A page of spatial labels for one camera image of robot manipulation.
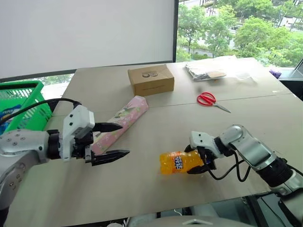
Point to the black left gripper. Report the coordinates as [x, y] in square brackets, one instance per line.
[79, 147]

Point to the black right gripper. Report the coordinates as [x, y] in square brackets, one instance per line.
[209, 163]

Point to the orange soda bottle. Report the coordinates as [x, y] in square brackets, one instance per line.
[176, 163]

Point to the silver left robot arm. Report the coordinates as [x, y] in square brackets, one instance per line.
[22, 144]

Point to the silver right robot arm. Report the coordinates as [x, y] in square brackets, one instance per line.
[255, 151]

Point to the green plastic basket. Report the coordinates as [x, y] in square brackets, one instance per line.
[35, 111]

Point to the long pink floral box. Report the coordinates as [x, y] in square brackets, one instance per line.
[125, 116]

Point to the brown cardboard box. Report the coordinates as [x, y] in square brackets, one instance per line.
[151, 79]

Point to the stack of clear plastic bags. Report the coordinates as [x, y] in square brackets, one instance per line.
[203, 69]

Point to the clear plastic wrapper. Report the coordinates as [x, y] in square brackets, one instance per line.
[246, 76]

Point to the blue snack bag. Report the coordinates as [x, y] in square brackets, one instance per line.
[8, 113]

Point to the white projection screen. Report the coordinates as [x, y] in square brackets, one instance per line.
[87, 33]

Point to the purple object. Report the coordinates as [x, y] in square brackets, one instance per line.
[275, 72]

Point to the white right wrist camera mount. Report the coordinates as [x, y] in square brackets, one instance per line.
[204, 140]

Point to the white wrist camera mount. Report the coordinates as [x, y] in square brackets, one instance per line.
[79, 118]
[204, 140]

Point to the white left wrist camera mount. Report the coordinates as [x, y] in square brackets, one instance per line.
[79, 118]

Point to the black frame under table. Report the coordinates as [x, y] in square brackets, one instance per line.
[265, 210]

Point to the black window frame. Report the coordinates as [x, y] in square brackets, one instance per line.
[175, 30]

